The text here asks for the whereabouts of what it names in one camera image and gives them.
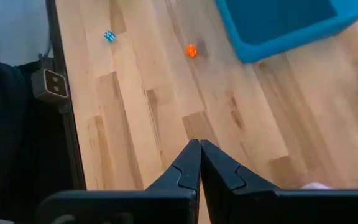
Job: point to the blue plastic bin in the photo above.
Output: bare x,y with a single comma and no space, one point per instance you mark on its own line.
275,28

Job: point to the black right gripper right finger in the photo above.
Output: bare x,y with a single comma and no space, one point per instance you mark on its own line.
228,199

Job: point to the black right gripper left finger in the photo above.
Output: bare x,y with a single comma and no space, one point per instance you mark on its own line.
179,205

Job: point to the small black grey camera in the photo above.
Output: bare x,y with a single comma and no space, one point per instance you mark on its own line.
50,85

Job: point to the black aluminium table frame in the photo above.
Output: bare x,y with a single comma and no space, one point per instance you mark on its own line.
72,140

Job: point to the small orange translucent die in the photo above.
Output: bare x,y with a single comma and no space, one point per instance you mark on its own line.
191,50

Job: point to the large pink foam die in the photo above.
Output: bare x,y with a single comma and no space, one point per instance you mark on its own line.
315,186

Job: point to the small blue translucent die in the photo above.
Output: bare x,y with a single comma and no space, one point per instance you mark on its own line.
109,36

